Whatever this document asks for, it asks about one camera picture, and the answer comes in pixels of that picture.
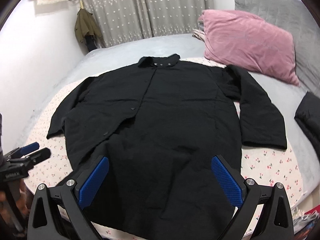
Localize black long coat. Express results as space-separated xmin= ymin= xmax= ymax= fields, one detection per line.
xmin=46 ymin=53 xmax=288 ymax=240

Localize colourful magazines on floor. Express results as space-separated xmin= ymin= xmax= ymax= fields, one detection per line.
xmin=292 ymin=207 xmax=319 ymax=239

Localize dark grey folded garment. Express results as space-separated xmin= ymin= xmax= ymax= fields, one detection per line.
xmin=295 ymin=92 xmax=320 ymax=158

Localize olive green hanging jacket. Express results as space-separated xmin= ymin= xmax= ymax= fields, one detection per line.
xmin=74 ymin=9 xmax=103 ymax=52

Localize pink velvet pillow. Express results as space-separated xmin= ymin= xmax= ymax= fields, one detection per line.
xmin=199 ymin=9 xmax=299 ymax=86

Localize folded beige and grey linens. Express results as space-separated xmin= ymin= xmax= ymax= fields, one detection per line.
xmin=193 ymin=21 xmax=206 ymax=42

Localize grey dotted curtain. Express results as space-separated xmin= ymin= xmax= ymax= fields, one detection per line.
xmin=82 ymin=0 xmax=214 ymax=48

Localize grey quilted headboard cushion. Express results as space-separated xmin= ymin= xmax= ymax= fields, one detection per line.
xmin=234 ymin=0 xmax=320 ymax=96

